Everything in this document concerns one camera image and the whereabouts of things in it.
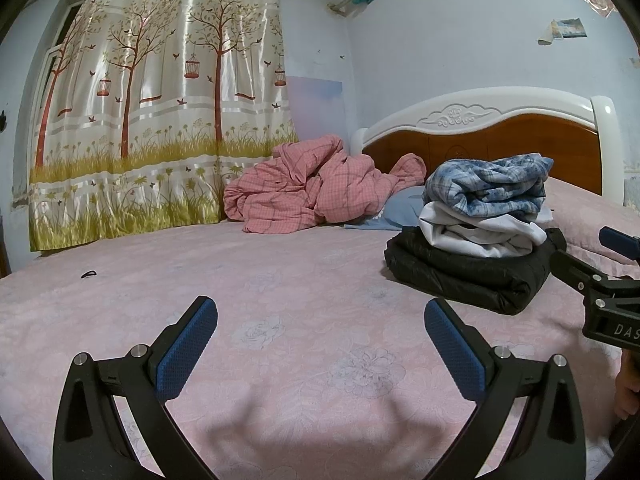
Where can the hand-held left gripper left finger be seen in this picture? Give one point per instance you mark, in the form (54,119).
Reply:
(187,345)

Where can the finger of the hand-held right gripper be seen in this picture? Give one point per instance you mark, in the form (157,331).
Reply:
(620,245)
(575,272)

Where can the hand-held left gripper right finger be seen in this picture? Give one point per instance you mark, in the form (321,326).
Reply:
(455,350)

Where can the blue plaid shirt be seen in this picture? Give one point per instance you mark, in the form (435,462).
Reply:
(490,185)

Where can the person's right hand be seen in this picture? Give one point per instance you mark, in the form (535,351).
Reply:
(627,385)

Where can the pink pillow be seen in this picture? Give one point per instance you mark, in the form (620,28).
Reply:
(585,210)

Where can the black folded jacket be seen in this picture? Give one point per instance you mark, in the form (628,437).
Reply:
(460,275)

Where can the pink floral bed sheet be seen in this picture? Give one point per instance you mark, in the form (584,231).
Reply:
(300,320)

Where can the white folded garment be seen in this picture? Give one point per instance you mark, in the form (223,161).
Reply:
(465,235)

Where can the white and wooden headboard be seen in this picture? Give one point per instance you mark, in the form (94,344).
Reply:
(500,140)

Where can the blue pillow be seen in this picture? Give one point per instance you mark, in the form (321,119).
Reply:
(395,210)

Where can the pink checked quilt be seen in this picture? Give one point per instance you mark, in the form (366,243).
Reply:
(300,190)

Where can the tree print curtain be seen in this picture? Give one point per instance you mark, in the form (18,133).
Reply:
(150,135)

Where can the small wall picture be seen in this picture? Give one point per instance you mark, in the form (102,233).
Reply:
(565,30)

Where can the torn wall poster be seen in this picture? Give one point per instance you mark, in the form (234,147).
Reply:
(595,0)

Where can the white window frame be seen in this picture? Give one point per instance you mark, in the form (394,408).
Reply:
(52,60)

